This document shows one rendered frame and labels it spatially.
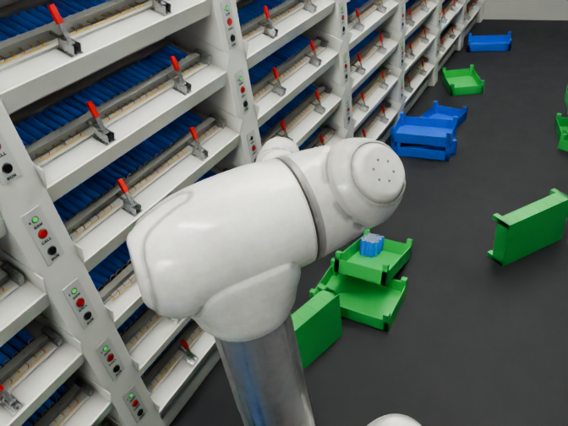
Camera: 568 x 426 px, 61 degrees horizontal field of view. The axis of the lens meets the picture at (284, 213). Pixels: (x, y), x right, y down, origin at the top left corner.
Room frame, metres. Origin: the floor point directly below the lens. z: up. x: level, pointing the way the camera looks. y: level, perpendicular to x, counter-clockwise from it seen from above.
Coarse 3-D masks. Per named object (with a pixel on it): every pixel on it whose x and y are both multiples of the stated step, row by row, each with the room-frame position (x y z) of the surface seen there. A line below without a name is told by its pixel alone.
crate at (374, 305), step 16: (336, 288) 1.32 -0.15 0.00; (352, 288) 1.31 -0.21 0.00; (368, 288) 1.30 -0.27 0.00; (384, 288) 1.28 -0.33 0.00; (400, 288) 1.26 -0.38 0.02; (352, 304) 1.23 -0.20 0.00; (368, 304) 1.22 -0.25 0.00; (384, 304) 1.20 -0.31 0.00; (400, 304) 1.18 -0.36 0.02; (368, 320) 1.13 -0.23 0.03; (384, 320) 1.09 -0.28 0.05
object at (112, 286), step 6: (126, 270) 0.94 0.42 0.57; (132, 270) 0.95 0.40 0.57; (120, 276) 0.93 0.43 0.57; (126, 276) 0.93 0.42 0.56; (114, 282) 0.91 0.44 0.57; (120, 282) 0.91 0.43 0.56; (132, 282) 0.92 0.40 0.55; (108, 288) 0.89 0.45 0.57; (114, 288) 0.90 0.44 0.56; (102, 294) 0.87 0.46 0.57; (108, 294) 0.88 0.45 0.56
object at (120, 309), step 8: (224, 160) 1.36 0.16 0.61; (216, 168) 1.38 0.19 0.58; (224, 168) 1.35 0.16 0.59; (232, 168) 1.34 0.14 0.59; (136, 280) 0.94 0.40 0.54; (128, 288) 0.91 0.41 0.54; (136, 288) 0.92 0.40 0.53; (120, 296) 0.89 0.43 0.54; (128, 296) 0.89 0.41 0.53; (136, 296) 0.89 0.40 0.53; (104, 304) 0.87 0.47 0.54; (112, 304) 0.87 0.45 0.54; (120, 304) 0.87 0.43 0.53; (128, 304) 0.87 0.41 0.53; (136, 304) 0.89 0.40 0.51; (112, 312) 0.81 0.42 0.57; (120, 312) 0.85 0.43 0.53; (128, 312) 0.87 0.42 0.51; (112, 320) 0.82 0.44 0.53; (120, 320) 0.84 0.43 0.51
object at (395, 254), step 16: (384, 240) 1.51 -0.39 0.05; (336, 256) 1.33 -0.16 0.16; (352, 256) 1.44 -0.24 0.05; (368, 256) 1.44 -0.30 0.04; (384, 256) 1.44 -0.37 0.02; (400, 256) 1.43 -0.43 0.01; (336, 272) 1.31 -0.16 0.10; (352, 272) 1.28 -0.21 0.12; (368, 272) 1.25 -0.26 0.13; (384, 272) 1.22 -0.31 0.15
